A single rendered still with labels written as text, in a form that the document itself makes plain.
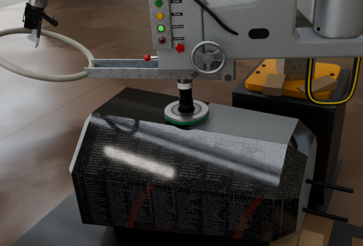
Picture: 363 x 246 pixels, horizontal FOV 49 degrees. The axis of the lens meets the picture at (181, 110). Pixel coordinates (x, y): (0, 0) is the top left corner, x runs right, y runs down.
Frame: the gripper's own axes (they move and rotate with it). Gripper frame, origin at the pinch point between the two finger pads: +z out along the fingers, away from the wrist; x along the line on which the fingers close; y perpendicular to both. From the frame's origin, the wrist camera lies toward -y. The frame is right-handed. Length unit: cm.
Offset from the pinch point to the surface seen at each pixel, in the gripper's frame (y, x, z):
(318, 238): -130, 115, 33
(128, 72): -33, 49, -15
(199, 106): -69, 60, -6
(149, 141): -48, 62, 15
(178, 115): -57, 63, -2
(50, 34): -6.2, 2.2, -6.6
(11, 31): 12.6, 5.3, -6.7
